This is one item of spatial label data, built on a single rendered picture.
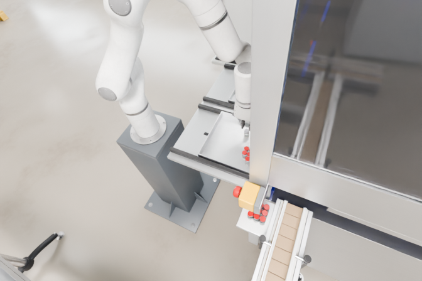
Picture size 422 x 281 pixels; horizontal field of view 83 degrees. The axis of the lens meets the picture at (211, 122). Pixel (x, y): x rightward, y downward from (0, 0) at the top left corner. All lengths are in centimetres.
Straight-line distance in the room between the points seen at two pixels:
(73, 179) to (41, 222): 39
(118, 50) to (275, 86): 55
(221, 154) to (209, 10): 62
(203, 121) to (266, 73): 76
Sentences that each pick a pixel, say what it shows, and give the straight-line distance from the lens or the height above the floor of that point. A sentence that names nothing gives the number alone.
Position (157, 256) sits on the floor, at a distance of 192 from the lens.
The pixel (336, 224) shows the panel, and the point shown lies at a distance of 101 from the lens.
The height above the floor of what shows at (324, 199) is 106.
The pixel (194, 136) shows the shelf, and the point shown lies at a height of 88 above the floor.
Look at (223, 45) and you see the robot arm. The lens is 73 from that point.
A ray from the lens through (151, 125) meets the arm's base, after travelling 118.
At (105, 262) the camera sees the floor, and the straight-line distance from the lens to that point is 206.
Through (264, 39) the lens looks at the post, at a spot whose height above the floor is 157.
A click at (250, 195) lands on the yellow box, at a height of 103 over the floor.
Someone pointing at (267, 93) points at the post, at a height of 145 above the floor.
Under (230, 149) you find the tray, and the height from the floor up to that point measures 88.
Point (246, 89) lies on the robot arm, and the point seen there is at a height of 123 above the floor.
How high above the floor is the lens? 181
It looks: 52 degrees down
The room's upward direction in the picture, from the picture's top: 11 degrees counter-clockwise
